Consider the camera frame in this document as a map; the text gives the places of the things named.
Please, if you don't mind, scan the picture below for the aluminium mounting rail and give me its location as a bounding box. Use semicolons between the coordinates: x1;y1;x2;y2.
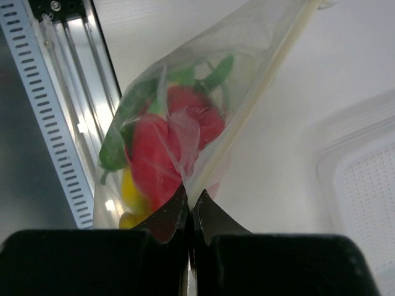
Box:
30;0;124;161

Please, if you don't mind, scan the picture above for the clear zip top bag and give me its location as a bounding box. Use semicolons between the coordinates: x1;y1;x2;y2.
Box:
93;1;330;229

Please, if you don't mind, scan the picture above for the red fake dragon fruit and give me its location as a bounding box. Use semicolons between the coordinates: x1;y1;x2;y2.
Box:
125;85;225;211

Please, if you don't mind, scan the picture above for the white slotted cable duct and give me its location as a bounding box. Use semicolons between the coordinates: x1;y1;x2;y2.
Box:
1;1;93;229

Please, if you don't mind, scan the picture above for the yellow fake banana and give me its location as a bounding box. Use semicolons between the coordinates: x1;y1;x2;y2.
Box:
118;168;152;229

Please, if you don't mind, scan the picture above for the clear plastic basket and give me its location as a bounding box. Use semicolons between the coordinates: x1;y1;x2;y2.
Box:
312;89;394;295

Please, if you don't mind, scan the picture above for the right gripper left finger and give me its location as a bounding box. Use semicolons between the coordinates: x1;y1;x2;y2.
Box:
1;187;188;295

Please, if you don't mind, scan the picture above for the green fake chili pepper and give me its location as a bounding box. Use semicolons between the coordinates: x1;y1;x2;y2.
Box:
99;55;235;185

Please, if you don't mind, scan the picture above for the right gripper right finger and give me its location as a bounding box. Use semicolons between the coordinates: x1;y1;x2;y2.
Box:
192;192;379;295

